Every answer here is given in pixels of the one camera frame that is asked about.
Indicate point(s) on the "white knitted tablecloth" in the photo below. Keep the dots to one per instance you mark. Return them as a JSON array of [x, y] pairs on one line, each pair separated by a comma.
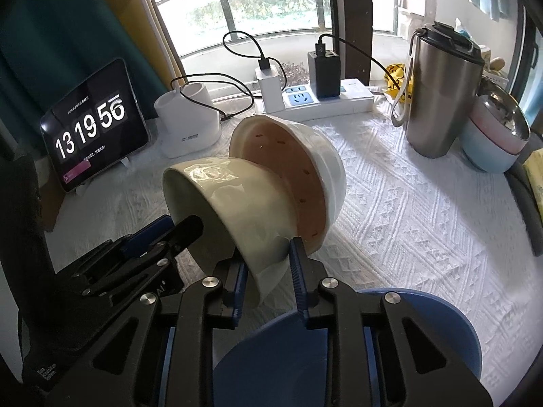
[[403, 229]]

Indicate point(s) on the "yellow curtain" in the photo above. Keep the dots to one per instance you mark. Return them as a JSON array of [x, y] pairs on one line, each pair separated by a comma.
[[127, 21]]

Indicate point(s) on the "pink strawberry bowl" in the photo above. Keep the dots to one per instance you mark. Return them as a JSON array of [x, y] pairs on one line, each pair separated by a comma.
[[288, 157]]

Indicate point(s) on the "tablet with clock display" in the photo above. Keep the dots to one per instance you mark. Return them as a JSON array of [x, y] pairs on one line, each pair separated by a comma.
[[93, 127]]

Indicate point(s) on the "pale yellow cloth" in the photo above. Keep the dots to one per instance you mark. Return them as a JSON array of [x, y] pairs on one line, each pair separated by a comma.
[[535, 178]]

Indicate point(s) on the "yellow bag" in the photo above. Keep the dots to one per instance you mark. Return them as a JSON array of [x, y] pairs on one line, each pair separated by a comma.
[[394, 78]]

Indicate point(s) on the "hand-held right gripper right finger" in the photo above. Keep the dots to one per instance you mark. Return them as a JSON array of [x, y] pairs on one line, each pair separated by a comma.
[[297, 280]]

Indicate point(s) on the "green bowl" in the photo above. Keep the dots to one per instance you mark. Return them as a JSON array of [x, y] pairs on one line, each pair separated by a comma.
[[237, 203]]

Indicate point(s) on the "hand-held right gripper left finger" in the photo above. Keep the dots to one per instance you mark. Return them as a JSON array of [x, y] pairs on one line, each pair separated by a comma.
[[242, 288]]

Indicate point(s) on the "white power strip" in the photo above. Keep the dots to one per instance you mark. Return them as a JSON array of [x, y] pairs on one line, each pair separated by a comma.
[[343, 102]]

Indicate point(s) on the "blue bowl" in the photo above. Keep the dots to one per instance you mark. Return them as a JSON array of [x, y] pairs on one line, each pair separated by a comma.
[[271, 364]]

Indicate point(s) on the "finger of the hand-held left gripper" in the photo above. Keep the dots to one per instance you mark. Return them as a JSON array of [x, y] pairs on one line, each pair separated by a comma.
[[186, 229], [146, 232]]

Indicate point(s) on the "pink lunch box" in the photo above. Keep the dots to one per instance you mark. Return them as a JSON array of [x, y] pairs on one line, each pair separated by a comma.
[[496, 135]]

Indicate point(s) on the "black charger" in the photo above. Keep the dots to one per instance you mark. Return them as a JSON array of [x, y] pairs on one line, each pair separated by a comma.
[[324, 74]]

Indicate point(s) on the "white tablet stand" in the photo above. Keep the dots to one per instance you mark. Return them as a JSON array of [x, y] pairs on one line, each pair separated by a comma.
[[123, 162]]

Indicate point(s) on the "white charger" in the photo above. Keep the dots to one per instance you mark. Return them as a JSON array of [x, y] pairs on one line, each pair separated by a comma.
[[269, 89]]

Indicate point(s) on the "teal curtain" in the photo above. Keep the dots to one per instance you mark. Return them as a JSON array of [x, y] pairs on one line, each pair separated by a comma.
[[42, 29]]

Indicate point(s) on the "stainless steel tumbler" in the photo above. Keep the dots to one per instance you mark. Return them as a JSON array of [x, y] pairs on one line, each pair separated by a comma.
[[441, 101]]

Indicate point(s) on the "dark door frame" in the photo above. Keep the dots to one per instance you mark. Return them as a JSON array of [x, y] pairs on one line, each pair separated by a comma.
[[350, 8]]

